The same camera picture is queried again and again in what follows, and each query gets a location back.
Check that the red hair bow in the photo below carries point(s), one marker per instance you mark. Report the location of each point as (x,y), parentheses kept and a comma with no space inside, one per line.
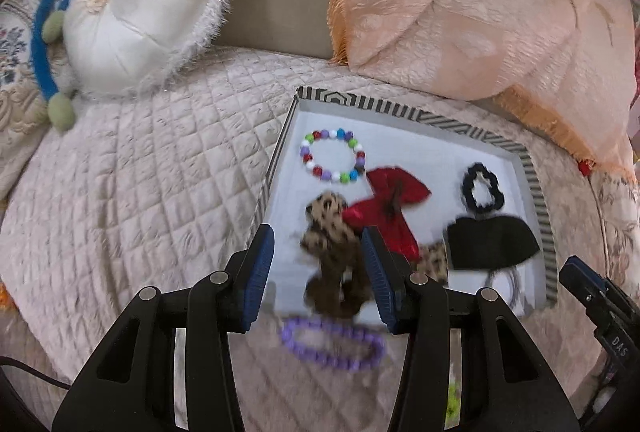
(395,192)

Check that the striped cardboard box tray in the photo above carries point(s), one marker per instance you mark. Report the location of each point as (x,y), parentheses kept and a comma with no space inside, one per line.
(425,147)

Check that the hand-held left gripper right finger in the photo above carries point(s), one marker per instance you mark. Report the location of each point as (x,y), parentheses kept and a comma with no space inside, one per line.
(377,277)

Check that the leopard print hair bow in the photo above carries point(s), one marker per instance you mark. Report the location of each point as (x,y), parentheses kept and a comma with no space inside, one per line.
(325,222)

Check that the peach fringed throw blanket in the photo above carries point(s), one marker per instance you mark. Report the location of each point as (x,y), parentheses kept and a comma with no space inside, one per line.
(450,2)

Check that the quilted beige sofa cover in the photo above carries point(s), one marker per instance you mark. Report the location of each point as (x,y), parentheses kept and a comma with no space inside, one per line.
(150,172)

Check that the white round fringed pillow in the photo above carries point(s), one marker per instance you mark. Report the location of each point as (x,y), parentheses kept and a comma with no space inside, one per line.
(145,7)

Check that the black knitted headband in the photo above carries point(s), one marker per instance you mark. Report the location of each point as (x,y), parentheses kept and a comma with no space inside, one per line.
(490,242)

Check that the small red object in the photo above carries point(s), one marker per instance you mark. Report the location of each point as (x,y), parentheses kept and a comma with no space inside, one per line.
(586,166)

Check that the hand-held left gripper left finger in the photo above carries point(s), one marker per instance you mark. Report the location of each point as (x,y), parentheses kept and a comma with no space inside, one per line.
(260,272)

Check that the black scrunchie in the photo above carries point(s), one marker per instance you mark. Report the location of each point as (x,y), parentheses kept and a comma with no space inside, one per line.
(467,192)

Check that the brown scrunchie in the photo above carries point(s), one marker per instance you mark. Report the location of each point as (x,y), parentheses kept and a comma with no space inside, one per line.
(332,294)

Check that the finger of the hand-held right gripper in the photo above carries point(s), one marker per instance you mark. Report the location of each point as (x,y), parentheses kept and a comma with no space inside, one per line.
(590,287)

